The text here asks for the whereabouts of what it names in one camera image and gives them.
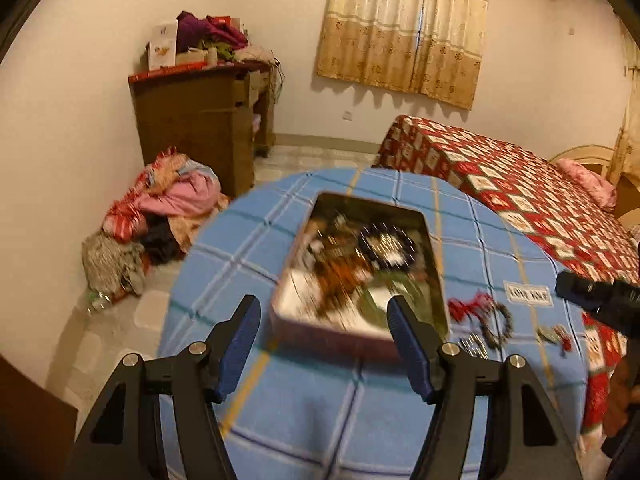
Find dark cloth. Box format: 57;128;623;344
142;217;183;266

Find pink clothes heap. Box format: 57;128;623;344
132;147;231;218

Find dark blue bead bracelet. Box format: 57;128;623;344
359;225;416;267

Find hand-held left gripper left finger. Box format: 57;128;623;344
62;294;262;480

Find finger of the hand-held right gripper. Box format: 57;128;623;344
555;271;640;333

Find brown bead bracelet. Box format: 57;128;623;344
480;302;516;351

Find blue plaid tablecloth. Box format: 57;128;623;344
157;167;593;480

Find wooden beads with orange tassel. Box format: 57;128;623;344
320;245;381;311

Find printed paper sheet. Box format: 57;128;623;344
279;267;323;323

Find person's right hand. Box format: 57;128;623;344
602;347;640;436

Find grey floral cloth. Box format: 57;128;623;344
81;232;148;296

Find wooden desk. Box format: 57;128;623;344
245;60;278;158

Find pile of clothes on desk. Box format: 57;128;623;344
176;10;276;66

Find beige headboard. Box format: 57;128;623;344
547;145;640;221

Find green jade bracelet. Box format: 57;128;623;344
357;280;426;313

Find rectangular metal tin box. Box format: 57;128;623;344
269;191;451;358

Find beige patterned curtain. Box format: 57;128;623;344
315;0;491;111

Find bed with red patterned sheet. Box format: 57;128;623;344
372;115;640;441

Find white printed box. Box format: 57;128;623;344
146;20;180;72

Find red charm pendant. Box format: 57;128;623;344
537;324;573;357

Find plain beige curtain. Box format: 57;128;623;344
607;20;640;191

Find pink pillow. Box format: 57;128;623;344
556;158;617;211

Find red cord bracelet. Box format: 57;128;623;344
447;292;493;323

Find flat red box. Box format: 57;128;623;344
128;62;208;83

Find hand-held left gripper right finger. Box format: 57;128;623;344
387;295;583;480

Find red plaid cloth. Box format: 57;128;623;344
102;195;151;241

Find wooden cabinet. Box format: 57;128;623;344
129;67;256;198

